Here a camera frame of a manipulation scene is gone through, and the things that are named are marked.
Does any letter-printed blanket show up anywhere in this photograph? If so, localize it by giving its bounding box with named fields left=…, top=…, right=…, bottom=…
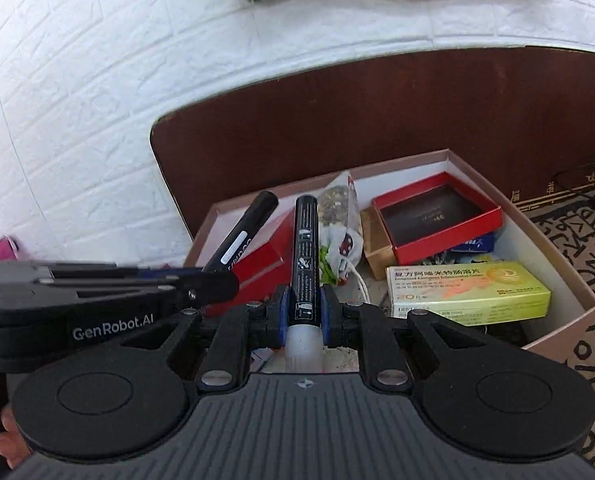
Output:
left=515, top=185, right=595, bottom=480

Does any printed plastic snack bag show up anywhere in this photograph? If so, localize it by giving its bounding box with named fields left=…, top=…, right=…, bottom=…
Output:
left=317, top=171, right=365, bottom=287

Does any white cable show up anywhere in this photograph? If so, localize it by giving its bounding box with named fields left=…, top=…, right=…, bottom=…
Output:
left=345, top=257, right=373, bottom=307

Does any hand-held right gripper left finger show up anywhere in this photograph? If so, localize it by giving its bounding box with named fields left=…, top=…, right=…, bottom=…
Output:
left=112, top=285, right=290, bottom=393

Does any red box with dark lining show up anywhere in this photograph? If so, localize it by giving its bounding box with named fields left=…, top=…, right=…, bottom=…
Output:
left=372, top=171, right=504, bottom=265

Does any black marker with white end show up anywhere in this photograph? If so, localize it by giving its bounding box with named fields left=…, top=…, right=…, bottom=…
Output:
left=283, top=194, right=324, bottom=375

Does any black marker with white label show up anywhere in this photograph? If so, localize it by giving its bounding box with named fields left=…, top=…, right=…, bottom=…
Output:
left=201, top=190, right=280, bottom=276

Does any red flat carton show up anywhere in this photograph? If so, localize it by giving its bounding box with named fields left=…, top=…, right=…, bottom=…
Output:
left=204, top=210, right=295, bottom=318

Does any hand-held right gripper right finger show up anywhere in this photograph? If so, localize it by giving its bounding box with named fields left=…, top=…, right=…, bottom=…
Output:
left=320, top=285, right=483, bottom=393

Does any brown wooden headboard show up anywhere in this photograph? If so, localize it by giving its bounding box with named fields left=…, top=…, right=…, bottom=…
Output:
left=150, top=45, right=595, bottom=241

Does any yellow-green medicine box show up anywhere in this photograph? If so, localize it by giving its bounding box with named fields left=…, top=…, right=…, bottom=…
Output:
left=386, top=260, right=552, bottom=328

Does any brown cardboard box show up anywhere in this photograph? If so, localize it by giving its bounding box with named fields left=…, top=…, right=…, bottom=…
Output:
left=184, top=148, right=595, bottom=356

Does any blue packet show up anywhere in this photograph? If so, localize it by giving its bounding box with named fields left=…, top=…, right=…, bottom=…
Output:
left=450, top=232, right=495, bottom=253

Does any person's left hand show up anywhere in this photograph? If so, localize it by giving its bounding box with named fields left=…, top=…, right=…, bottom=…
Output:
left=0, top=392, right=32, bottom=471

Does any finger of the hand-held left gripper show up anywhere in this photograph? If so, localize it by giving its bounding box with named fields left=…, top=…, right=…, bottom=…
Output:
left=37, top=261, right=205, bottom=281
left=37, top=272, right=240, bottom=308

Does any gold small box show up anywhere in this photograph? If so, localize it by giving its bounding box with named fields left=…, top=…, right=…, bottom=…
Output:
left=360, top=206, right=395, bottom=282

